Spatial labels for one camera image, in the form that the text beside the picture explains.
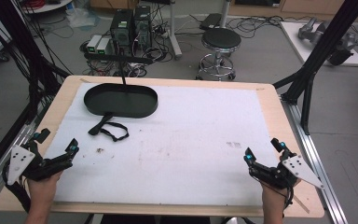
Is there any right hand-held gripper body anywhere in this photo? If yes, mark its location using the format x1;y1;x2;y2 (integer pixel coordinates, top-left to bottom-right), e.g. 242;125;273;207
247;150;324;190

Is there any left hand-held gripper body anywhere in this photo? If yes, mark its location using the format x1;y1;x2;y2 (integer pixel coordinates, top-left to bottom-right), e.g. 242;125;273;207
7;141;76;186

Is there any person's right hand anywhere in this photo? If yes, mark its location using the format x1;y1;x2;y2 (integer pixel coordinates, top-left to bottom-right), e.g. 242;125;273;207
260;178;302;213

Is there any person's left hand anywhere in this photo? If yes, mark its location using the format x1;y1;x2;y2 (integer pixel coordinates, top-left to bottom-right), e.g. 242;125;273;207
27;171;64;213

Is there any wooden table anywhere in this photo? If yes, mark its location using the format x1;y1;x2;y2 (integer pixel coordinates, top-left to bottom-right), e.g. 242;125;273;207
0;75;325;218

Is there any strip of tape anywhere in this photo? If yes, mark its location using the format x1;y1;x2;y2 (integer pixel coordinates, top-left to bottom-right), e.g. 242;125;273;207
293;195;310;215

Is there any black oval tray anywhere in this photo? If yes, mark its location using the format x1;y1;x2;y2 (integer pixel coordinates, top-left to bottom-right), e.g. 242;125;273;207
83;82;159;119

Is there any white foam mat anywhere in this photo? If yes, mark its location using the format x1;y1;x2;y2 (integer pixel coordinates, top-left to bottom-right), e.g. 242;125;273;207
45;82;282;207

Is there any black bar on pole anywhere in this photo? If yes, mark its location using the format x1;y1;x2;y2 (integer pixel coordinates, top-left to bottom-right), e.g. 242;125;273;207
83;51;154;87

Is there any small white power box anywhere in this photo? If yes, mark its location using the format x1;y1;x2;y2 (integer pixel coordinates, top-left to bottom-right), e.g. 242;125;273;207
86;34;103;54
95;36;112;55

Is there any white floor board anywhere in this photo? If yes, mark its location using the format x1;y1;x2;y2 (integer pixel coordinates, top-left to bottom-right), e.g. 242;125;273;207
279;21;358;68

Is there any black round stool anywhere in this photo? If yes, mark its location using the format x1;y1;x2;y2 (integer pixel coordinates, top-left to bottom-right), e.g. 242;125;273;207
195;27;242;82

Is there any clear plastic bag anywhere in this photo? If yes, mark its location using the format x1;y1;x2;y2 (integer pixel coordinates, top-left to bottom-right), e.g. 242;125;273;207
65;7;101;30

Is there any black computer tower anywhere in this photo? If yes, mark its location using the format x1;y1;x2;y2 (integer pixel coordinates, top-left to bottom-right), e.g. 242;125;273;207
133;4;153;52
109;8;135;57

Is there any round white table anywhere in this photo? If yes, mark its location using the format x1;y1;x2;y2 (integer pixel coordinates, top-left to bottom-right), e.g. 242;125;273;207
21;0;73;15

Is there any flat black box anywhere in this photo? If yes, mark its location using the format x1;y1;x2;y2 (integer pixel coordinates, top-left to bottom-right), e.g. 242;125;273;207
199;12;224;32

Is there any metal pole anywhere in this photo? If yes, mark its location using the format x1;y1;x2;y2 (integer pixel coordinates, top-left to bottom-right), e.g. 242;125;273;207
219;0;233;30

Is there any white desk leg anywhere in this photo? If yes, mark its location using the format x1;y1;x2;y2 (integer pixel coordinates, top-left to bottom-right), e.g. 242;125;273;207
167;0;184;61

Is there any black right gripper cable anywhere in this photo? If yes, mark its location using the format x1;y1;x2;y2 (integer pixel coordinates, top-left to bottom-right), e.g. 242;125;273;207
251;174;295;218

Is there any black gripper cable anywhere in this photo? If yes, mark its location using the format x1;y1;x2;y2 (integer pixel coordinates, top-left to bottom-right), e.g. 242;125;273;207
251;174;295;218
1;166;33;214

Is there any black strap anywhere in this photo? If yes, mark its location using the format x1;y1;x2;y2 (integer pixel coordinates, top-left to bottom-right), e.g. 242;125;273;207
88;112;131;143

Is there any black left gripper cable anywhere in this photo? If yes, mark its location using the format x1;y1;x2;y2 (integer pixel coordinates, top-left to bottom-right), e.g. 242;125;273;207
1;166;33;214

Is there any aluminium rail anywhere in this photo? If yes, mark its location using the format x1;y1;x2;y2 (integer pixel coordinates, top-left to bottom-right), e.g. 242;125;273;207
0;104;49;208
280;94;350;224

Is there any black frame post with cables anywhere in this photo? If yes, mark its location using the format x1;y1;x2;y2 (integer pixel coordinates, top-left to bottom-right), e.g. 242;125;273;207
0;0;73;125

